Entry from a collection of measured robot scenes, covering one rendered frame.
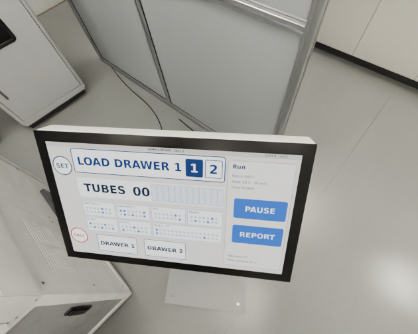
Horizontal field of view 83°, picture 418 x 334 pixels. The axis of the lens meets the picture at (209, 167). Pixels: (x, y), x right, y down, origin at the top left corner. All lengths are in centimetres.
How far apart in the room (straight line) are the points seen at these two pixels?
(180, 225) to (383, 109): 207
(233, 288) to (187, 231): 102
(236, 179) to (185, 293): 116
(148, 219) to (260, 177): 25
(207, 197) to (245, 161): 10
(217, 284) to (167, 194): 108
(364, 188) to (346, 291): 67
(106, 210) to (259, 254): 33
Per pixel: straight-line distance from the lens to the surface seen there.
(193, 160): 43
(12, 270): 90
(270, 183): 44
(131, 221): 54
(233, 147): 41
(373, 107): 234
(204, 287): 151
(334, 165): 189
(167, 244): 54
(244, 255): 53
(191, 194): 46
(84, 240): 63
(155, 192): 48
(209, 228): 50
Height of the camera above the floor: 154
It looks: 62 degrees down
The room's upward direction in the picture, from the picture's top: 9 degrees counter-clockwise
